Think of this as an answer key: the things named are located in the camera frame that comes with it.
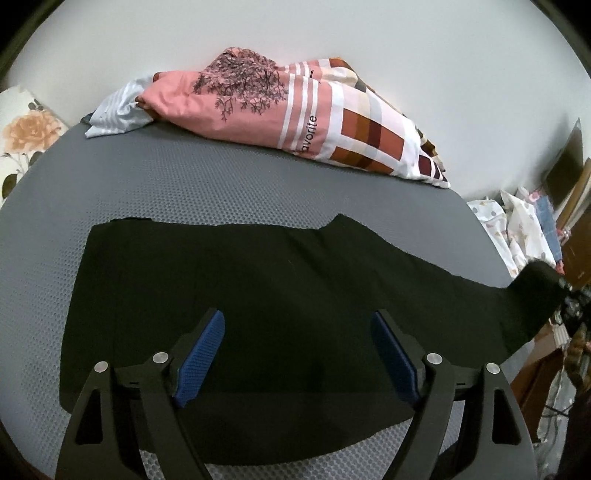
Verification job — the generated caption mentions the floral orange rose pillow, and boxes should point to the floral orange rose pillow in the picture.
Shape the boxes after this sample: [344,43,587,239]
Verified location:
[0,86,68,204]

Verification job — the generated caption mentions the pink patchwork folded quilt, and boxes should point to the pink patchwork folded quilt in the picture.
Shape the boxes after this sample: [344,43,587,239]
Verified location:
[136,47,450,188]

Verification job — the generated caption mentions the black pants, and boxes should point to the black pants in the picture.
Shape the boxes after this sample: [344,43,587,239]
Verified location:
[59,215,561,466]

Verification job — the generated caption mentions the person's right hand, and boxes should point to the person's right hand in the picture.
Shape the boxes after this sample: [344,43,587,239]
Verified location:
[564,324,590,394]

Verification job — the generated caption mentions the blue checked cloth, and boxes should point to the blue checked cloth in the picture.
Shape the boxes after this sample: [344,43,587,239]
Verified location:
[534,196,565,274]

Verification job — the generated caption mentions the brown wooden wardrobe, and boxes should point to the brown wooden wardrobe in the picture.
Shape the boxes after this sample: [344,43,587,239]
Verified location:
[512,161,590,443]

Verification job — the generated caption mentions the light blue striped cloth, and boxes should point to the light blue striped cloth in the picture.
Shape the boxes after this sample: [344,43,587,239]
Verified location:
[85,76,153,139]

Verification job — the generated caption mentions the grey mesh mattress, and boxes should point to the grey mesh mattress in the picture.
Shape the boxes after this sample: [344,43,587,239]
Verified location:
[0,120,537,480]

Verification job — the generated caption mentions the white dotted bedsheet pile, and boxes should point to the white dotted bedsheet pile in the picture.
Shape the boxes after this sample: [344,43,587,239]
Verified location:
[468,187,556,278]

